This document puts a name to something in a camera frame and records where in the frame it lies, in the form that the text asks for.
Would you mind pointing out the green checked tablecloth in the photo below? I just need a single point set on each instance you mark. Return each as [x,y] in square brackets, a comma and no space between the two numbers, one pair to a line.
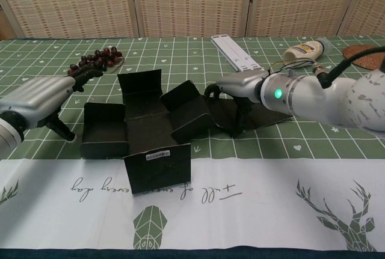
[270,166]

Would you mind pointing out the round woven rattan coaster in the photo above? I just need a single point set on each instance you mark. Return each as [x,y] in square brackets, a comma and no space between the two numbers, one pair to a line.
[365,62]

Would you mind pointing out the white folding laptop stand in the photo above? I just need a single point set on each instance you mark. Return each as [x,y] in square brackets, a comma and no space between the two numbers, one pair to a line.
[231,51]

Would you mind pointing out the mayonnaise squeeze bottle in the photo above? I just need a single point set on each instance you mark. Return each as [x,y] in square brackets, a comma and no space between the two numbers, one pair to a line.
[303,51]

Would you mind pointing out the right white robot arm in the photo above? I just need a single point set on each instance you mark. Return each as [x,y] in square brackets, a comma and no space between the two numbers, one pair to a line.
[316,102]

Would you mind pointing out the dark red grape bunch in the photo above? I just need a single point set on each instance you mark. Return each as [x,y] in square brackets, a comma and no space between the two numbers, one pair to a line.
[105,57]

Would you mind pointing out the black cardboard box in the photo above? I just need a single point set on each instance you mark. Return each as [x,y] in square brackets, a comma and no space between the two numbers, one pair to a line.
[150,126]

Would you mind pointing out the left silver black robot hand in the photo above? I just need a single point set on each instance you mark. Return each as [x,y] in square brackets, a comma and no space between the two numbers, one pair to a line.
[39,93]

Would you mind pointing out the woven bamboo folding screen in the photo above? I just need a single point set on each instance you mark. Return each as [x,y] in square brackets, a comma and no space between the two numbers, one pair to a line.
[192,0]

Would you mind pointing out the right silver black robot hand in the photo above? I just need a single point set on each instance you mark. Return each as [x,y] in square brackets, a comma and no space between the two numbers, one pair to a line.
[240,86]

